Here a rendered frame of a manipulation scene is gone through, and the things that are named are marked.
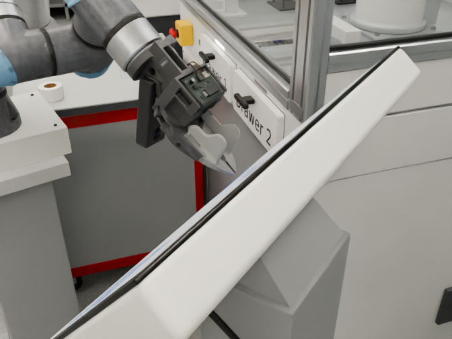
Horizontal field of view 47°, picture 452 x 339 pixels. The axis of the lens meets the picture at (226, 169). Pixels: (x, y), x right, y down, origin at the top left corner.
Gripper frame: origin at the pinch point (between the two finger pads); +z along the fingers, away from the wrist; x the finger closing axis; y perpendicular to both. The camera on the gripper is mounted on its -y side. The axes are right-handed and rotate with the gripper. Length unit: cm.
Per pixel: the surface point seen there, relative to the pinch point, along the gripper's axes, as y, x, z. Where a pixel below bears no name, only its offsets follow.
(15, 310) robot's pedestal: -96, -2, -8
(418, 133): 0, 53, 21
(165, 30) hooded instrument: -90, 117, -65
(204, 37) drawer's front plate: -41, 70, -36
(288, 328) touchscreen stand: 12.5, -20.5, 17.0
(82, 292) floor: -133, 33, -1
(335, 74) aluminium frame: 3.9, 35.5, -0.7
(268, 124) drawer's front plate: -18.0, 37.8, -2.1
